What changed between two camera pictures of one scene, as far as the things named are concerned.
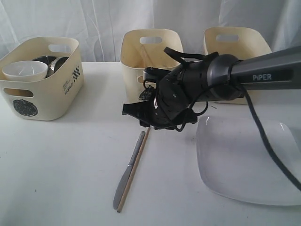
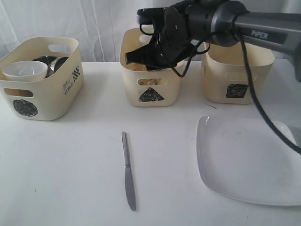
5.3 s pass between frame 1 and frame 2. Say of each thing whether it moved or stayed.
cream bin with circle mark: stayed
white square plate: stayed
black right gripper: moved
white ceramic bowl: stayed
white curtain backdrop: stayed
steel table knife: moved
